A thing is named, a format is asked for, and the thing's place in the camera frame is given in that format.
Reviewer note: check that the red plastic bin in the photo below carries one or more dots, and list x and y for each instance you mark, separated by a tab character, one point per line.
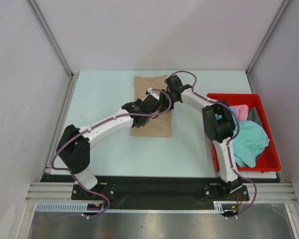
268	161

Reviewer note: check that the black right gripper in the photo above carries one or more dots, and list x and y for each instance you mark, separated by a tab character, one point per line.
172	106

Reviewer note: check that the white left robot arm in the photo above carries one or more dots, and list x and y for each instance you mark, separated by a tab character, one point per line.
76	142

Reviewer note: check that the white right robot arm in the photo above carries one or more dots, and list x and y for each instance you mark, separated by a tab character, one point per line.
219	124

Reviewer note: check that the white slotted cable duct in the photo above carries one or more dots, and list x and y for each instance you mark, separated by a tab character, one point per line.
97	207

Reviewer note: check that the right rear aluminium post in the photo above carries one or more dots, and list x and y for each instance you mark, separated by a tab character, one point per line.
268	35

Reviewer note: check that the left rear aluminium post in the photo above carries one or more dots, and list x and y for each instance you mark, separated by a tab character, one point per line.
38	14

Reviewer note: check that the teal t shirt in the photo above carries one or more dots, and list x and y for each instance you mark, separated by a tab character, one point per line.
250	143

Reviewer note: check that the beige t shirt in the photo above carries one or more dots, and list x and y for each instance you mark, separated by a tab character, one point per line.
160	126

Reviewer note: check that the grey t shirt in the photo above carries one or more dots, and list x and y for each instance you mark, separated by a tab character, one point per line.
254	117

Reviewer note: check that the pink t shirt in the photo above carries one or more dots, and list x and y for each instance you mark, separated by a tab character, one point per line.
241	112

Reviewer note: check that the aluminium frame rail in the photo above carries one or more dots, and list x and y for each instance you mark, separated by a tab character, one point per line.
261	192

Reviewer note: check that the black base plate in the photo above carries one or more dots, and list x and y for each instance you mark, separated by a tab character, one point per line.
156	203

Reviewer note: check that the aluminium post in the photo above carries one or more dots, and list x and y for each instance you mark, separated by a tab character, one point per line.
268	35
38	14

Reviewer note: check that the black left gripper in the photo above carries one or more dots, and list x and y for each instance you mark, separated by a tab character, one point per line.
137	101

